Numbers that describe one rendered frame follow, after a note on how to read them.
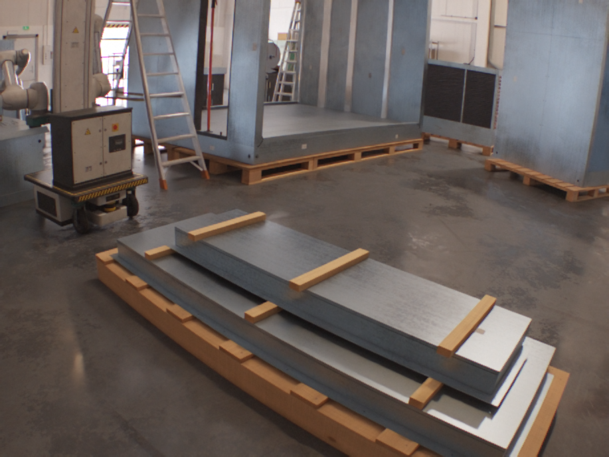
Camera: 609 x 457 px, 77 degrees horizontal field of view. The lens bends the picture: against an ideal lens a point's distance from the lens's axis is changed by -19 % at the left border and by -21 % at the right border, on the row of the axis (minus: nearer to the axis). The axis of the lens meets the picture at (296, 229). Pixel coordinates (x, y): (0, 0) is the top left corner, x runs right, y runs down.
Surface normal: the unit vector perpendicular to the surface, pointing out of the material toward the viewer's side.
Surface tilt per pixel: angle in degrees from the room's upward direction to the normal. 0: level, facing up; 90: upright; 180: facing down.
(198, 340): 90
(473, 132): 90
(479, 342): 0
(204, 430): 0
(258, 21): 90
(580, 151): 90
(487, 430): 0
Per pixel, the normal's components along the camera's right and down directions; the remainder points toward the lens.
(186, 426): 0.07, -0.93
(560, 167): -0.88, 0.12
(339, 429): -0.66, 0.22
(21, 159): 0.79, 0.26
